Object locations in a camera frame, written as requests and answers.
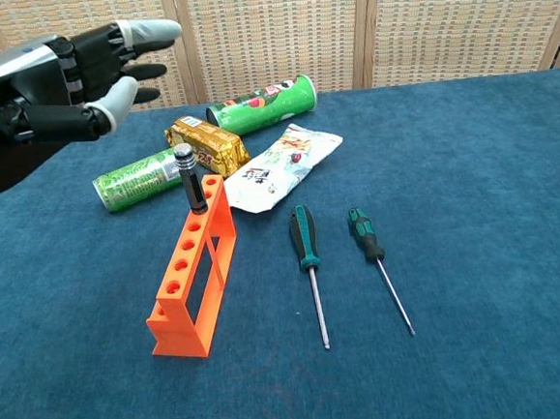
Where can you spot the teal black long screwdriver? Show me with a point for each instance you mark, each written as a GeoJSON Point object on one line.
{"type": "Point", "coordinates": [303, 237]}

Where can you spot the green drink can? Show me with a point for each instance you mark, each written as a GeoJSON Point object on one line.
{"type": "Point", "coordinates": [132, 184]}

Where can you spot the orange screwdriver rack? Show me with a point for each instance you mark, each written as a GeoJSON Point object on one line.
{"type": "Point", "coordinates": [178, 339]}

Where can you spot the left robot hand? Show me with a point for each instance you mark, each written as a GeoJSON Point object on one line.
{"type": "Point", "coordinates": [18, 94]}

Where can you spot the gold foil snack pack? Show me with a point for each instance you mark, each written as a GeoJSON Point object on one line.
{"type": "Point", "coordinates": [212, 144]}

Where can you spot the black silver precision screwdriver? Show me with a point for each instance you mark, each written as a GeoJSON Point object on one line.
{"type": "Point", "coordinates": [191, 187]}

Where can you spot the white snack bag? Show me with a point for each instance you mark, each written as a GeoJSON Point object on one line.
{"type": "Point", "coordinates": [277, 171]}

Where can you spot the green chips tube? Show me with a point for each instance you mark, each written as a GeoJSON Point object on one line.
{"type": "Point", "coordinates": [262, 109]}

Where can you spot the green black short screwdriver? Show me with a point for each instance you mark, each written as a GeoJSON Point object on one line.
{"type": "Point", "coordinates": [365, 237]}

